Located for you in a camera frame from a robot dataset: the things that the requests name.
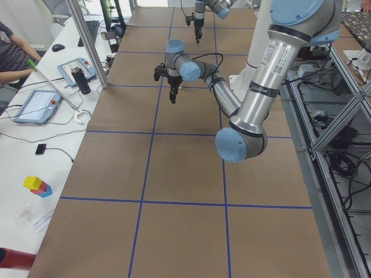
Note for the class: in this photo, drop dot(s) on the far teach pendant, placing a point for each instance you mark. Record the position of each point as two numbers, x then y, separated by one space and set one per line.
75 65

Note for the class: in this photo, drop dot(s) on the blue block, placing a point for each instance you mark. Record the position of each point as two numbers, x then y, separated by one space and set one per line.
47 191

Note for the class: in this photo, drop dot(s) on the black computer mouse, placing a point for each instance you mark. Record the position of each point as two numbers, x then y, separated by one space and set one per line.
57 47

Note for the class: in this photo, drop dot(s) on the aluminium frame post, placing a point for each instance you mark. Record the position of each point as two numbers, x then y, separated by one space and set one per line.
87 41

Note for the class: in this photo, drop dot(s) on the red cylinder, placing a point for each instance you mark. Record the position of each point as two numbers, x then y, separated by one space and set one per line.
17 260

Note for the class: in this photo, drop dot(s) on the clear plastic bag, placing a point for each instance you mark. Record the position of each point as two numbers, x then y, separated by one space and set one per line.
26 216

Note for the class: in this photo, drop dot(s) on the reacher grabber stick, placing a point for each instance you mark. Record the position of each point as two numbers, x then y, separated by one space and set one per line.
77 111

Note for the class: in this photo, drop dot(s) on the white pedestal column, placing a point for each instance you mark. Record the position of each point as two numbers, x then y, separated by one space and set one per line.
257 48

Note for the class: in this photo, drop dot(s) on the near teach pendant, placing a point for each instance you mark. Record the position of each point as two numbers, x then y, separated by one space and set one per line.
39 107

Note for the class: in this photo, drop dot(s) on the red block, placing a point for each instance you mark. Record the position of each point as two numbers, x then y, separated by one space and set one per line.
40 189

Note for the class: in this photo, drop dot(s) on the seated person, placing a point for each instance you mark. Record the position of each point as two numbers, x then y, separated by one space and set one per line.
15 54

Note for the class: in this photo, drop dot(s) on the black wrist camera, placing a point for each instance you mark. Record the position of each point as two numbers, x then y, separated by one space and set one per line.
160 71
188 20

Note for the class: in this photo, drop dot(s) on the black keyboard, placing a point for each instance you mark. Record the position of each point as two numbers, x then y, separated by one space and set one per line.
93 27

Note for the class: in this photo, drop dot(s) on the black water bottle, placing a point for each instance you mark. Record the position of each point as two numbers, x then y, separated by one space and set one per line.
81 81

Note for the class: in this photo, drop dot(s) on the small black box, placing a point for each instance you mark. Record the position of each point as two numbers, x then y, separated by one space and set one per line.
41 148

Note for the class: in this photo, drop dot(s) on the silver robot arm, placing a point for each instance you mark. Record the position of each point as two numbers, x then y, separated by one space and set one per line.
292 25
221 8

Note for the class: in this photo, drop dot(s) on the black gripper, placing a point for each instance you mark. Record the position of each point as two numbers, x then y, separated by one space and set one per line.
174 83
198 24

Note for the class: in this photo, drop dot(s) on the yellow block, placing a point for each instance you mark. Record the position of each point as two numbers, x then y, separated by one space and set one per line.
32 183

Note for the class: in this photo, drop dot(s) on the teach pendant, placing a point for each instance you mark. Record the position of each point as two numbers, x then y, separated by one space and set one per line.
39 107
75 65

